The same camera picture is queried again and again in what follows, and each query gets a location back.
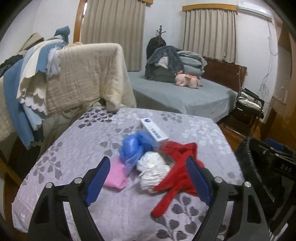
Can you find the grey bed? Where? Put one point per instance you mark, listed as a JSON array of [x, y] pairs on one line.
[[212, 100]]

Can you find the white blue cardboard box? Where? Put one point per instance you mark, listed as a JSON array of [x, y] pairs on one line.
[[155, 131]]

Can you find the pink plush pig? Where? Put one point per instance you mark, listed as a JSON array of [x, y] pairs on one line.
[[186, 80]]

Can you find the beige curtain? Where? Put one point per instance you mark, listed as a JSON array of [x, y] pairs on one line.
[[120, 22], [211, 33]]

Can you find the white air conditioner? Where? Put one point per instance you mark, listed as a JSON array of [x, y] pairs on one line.
[[253, 8]]

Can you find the pile of grey blankets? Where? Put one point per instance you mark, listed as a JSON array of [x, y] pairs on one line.
[[194, 64]]

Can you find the white paper ball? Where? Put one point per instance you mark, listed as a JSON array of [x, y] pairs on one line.
[[153, 169]]

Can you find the blue plastic bag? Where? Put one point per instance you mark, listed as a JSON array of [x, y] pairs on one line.
[[134, 147]]

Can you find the beige quilted blanket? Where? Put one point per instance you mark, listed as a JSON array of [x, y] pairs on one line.
[[88, 73]]

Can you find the black folding chair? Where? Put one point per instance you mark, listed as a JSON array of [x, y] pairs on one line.
[[247, 112]]

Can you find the dark grey fleece jacket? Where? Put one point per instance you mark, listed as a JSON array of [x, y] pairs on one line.
[[164, 64]]

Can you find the right beige curtain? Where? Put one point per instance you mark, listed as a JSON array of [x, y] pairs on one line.
[[211, 33]]

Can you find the left beige curtain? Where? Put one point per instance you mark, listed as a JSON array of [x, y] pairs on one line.
[[120, 22]]

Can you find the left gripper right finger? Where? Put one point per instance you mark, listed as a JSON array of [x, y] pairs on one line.
[[247, 221]]

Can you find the black trash bag bin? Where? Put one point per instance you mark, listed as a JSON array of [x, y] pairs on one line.
[[270, 167]]

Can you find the pink face mask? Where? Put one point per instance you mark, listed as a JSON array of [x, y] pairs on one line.
[[117, 177]]

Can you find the blue white scalloped blanket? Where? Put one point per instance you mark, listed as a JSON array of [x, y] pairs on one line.
[[24, 78]]

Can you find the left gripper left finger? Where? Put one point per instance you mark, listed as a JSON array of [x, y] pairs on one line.
[[49, 221]]

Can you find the dark wooden headboard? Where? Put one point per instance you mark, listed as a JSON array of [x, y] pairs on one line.
[[227, 74]]

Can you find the wooden coat rack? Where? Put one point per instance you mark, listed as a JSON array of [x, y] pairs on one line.
[[155, 43]]

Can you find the red cloth gloves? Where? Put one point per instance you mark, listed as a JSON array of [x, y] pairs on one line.
[[177, 179]]

